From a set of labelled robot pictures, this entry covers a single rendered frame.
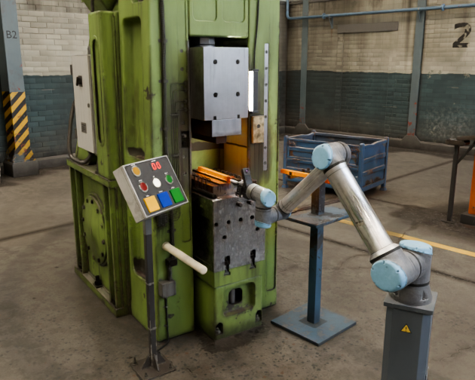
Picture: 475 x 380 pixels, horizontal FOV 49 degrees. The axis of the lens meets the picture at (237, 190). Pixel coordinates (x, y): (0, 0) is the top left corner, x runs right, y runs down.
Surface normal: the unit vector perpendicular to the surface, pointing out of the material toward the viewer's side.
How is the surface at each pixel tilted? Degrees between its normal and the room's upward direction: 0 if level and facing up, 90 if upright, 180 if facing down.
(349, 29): 90
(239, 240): 90
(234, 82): 90
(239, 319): 89
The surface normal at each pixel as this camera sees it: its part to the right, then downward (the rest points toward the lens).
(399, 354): -0.43, 0.22
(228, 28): 0.56, 0.20
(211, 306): -0.83, 0.13
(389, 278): -0.67, 0.25
